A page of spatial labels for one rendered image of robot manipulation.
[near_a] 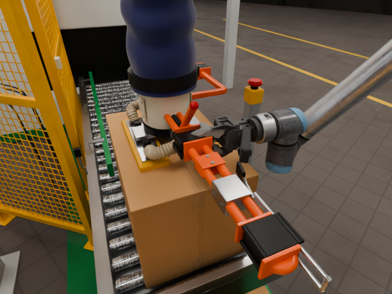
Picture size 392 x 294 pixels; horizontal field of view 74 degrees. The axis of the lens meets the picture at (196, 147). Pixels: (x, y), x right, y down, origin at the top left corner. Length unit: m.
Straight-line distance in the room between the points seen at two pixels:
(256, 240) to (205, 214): 0.38
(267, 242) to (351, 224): 1.73
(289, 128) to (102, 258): 0.80
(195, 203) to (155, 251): 0.21
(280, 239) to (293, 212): 1.61
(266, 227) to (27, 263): 1.70
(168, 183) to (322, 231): 1.45
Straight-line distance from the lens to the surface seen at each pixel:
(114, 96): 2.44
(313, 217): 2.11
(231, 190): 0.55
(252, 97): 1.28
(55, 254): 1.97
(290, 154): 0.88
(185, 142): 0.69
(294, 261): 0.48
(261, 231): 0.48
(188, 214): 0.80
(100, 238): 1.15
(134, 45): 0.80
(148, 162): 0.84
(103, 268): 1.07
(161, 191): 0.76
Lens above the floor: 1.47
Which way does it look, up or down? 34 degrees down
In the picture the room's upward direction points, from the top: straight up
